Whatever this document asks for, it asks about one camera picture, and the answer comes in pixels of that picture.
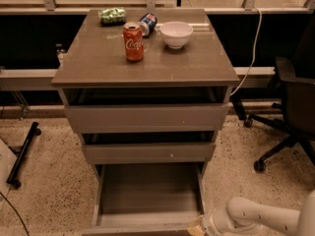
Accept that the black office chair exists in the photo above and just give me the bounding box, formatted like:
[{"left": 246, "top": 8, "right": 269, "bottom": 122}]
[{"left": 242, "top": 8, "right": 315, "bottom": 173}]

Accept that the white bowl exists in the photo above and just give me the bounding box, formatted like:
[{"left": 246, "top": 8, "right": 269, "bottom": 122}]
[{"left": 159, "top": 22, "right": 193, "bottom": 49}]

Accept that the grey top drawer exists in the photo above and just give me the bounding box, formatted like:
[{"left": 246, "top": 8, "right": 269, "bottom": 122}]
[{"left": 62, "top": 87, "right": 229, "bottom": 134}]

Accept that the orange Coca-Cola can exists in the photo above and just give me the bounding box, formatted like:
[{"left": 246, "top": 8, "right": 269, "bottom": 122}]
[{"left": 123, "top": 22, "right": 144, "bottom": 62}]

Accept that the grey middle drawer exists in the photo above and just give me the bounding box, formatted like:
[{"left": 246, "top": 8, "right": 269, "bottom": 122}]
[{"left": 83, "top": 131, "right": 215, "bottom": 164}]

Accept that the grey drawer cabinet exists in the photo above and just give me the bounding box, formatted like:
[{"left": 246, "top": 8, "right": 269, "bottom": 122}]
[{"left": 50, "top": 7, "right": 240, "bottom": 179}]

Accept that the green crumpled can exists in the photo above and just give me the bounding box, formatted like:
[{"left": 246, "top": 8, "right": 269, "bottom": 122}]
[{"left": 98, "top": 7, "right": 127, "bottom": 25}]

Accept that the white cable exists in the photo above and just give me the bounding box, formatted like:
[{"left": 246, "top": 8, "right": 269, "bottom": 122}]
[{"left": 228, "top": 7, "right": 263, "bottom": 97}]

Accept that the blue Pepsi can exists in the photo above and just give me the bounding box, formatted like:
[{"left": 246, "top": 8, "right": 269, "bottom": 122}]
[{"left": 139, "top": 13, "right": 158, "bottom": 37}]

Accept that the grey drawer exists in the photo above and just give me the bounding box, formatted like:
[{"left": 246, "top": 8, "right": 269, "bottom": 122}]
[
  {"left": 82, "top": 162, "right": 205, "bottom": 236},
  {"left": 62, "top": 87, "right": 229, "bottom": 134},
  {"left": 83, "top": 131, "right": 215, "bottom": 164}
]

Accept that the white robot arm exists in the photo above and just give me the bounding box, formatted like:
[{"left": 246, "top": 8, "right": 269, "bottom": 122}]
[{"left": 187, "top": 191, "right": 315, "bottom": 236}]

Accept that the black floor cable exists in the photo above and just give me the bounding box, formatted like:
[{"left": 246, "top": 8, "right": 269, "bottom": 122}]
[{"left": 0, "top": 192, "right": 31, "bottom": 236}]

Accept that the black wheeled stand base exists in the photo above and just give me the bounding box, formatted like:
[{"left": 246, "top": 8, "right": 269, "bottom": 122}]
[{"left": 6, "top": 122, "right": 41, "bottom": 189}]

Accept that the grey bottom drawer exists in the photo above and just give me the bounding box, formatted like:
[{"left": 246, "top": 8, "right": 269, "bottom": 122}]
[{"left": 82, "top": 162, "right": 205, "bottom": 236}]

